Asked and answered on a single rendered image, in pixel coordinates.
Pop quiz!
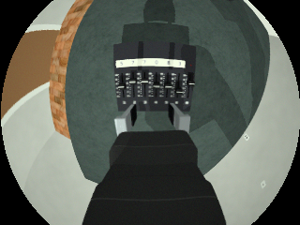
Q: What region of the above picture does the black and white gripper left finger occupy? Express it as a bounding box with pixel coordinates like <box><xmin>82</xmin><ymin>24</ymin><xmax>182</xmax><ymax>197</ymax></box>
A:
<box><xmin>114</xmin><ymin>104</ymin><xmax>137</xmax><ymax>136</ymax></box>

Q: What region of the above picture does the black lighting desk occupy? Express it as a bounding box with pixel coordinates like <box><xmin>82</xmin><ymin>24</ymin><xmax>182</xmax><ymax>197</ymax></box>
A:
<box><xmin>113</xmin><ymin>41</ymin><xmax>196</xmax><ymax>112</ymax></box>

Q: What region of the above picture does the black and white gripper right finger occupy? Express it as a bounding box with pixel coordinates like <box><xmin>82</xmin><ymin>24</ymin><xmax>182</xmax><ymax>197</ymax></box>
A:
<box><xmin>169</xmin><ymin>103</ymin><xmax>190</xmax><ymax>133</ymax></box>

